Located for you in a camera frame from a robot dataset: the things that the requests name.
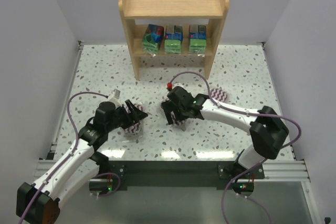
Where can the green heavy duty sponge pack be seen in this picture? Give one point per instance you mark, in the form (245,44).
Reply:
(173,39)

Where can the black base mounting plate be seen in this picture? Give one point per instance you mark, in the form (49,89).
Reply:
(173,173)

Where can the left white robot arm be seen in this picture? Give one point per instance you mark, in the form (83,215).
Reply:
(42,200)

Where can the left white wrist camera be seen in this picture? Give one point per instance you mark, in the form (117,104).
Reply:
(114,98)

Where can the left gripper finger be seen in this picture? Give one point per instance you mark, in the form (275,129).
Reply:
(135,114)
(133,128)

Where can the green sponge pack white label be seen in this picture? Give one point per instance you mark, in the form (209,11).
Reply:
(197,39)

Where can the wooden two-tier shelf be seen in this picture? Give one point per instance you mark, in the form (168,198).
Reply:
(154,10)

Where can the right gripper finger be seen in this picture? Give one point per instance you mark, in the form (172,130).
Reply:
(179,118)
(167,107)

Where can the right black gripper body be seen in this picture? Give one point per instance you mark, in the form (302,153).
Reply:
(172,107)

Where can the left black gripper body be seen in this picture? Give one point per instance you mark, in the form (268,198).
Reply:
(127,115)

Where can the green sponge pack dark label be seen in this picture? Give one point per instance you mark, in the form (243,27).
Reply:
(152,38)

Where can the purple wavy sponge pack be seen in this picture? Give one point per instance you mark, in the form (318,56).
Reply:
(133,134)
(172,113)
(218,94)

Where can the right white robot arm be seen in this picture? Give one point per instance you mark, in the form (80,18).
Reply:
(267,131)

